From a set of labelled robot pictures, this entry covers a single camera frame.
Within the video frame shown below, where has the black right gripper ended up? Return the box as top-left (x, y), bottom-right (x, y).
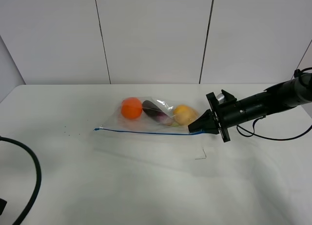
top-left (188, 90), bottom-right (240, 143)

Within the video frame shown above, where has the clear zip bag blue seal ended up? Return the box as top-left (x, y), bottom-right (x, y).
top-left (95, 97), bottom-right (197, 136)

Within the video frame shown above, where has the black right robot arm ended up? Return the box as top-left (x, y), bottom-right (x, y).
top-left (188, 68), bottom-right (312, 142)

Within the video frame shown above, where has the yellow lemon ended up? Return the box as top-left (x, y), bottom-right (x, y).
top-left (173, 104), bottom-right (199, 126)

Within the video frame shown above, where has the dark purple eggplant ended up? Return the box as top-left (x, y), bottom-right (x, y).
top-left (142, 100), bottom-right (173, 126)

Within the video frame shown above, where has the orange fruit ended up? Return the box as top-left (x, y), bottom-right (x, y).
top-left (121, 97), bottom-right (143, 120)

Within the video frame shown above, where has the silver camera on right gripper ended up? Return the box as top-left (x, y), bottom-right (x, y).
top-left (216, 93), bottom-right (226, 104)

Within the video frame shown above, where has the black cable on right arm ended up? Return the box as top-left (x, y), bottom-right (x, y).
top-left (236, 115), bottom-right (312, 140)

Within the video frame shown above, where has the black cable at left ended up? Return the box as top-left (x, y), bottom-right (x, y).
top-left (0, 136), bottom-right (42, 225)

